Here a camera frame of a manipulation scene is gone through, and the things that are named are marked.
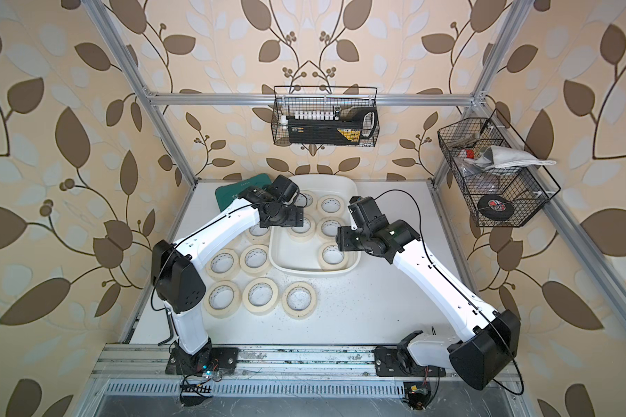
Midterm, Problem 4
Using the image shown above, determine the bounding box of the black wire basket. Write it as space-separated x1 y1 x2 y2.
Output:
438 109 561 228
271 84 380 147

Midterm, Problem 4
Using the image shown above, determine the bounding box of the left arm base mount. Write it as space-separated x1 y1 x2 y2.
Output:
165 345 239 376

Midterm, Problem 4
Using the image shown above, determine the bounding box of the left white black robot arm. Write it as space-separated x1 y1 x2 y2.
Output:
151 175 304 355

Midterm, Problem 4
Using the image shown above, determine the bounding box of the white plastic storage tray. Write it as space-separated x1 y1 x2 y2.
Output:
269 175 361 277

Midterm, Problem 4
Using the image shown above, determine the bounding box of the black wire basket back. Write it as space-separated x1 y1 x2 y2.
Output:
271 84 380 147

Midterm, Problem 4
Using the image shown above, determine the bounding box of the black tape roll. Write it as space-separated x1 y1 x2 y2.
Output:
477 195 515 222

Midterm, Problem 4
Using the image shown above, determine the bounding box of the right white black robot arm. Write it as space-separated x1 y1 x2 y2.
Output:
336 196 521 390

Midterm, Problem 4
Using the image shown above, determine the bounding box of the black yellow box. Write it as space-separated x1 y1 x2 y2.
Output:
283 107 379 146

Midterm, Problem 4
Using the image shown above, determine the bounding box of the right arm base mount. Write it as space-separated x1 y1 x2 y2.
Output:
373 346 446 378

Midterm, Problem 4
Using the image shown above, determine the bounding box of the green tool case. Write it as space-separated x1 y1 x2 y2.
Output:
215 174 271 211

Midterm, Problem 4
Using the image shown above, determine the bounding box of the masking tape roll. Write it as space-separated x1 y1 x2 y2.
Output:
282 282 318 320
287 214 316 243
318 242 350 271
316 216 344 242
318 195 346 216
203 281 243 319
205 248 240 281
243 277 279 316
239 244 272 277
295 191 318 210
245 225 271 245

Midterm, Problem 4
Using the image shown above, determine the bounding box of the black wire basket right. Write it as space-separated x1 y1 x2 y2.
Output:
438 109 561 228

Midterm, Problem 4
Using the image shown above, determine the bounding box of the white cloth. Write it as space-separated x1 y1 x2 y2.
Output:
474 145 556 170

